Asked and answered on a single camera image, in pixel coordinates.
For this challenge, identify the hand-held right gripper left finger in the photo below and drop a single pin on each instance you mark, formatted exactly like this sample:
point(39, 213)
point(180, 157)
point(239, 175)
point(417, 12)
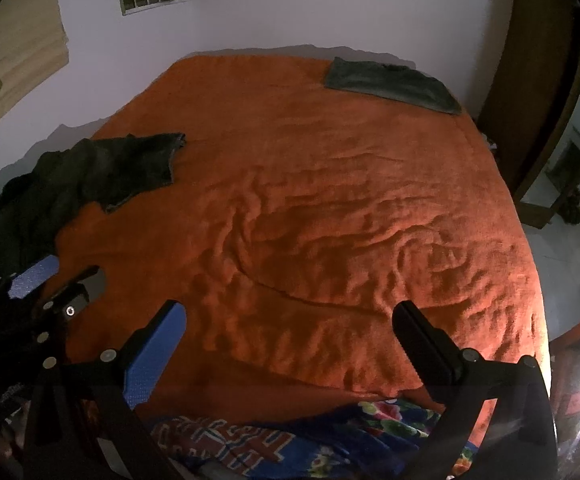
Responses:
point(152, 360)

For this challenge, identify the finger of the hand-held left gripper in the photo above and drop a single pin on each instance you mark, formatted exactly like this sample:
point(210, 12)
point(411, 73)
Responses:
point(87, 287)
point(32, 277)

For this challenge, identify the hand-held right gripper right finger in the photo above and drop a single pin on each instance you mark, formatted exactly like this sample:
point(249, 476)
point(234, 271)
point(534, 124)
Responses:
point(422, 345)

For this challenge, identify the dark pants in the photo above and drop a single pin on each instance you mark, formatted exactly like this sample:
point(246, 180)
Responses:
point(69, 180)

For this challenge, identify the blue floral blanket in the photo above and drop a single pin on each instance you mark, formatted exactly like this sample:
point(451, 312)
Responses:
point(270, 440)

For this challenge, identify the orange blanket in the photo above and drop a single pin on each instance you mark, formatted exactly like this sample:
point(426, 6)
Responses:
point(320, 210)

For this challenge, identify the folded grey-green garment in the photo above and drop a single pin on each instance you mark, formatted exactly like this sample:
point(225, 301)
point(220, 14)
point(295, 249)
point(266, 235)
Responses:
point(395, 85)

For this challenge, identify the brown wooden door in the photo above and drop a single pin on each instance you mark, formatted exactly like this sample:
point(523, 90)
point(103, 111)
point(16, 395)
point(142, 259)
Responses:
point(535, 85)

